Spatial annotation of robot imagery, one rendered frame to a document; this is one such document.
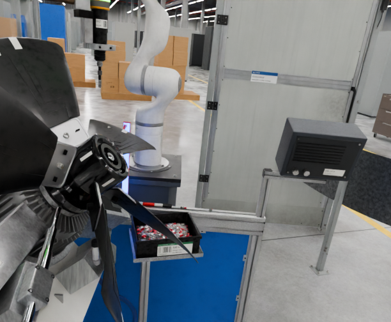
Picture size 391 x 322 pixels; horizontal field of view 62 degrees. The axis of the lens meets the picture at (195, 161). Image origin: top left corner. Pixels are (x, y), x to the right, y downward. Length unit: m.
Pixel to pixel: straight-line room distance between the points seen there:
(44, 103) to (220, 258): 0.93
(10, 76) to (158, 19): 0.72
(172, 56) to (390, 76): 5.86
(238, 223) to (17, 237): 0.85
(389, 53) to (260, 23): 7.82
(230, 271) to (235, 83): 1.57
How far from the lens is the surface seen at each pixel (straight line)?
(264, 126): 2.70
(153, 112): 1.35
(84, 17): 0.77
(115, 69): 8.26
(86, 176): 0.71
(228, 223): 1.30
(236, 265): 1.44
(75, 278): 0.86
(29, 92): 0.82
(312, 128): 1.20
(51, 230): 0.69
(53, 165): 0.68
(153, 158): 1.41
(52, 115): 0.80
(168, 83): 1.32
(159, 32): 1.38
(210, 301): 1.56
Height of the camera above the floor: 1.47
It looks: 20 degrees down
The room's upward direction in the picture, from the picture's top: 6 degrees clockwise
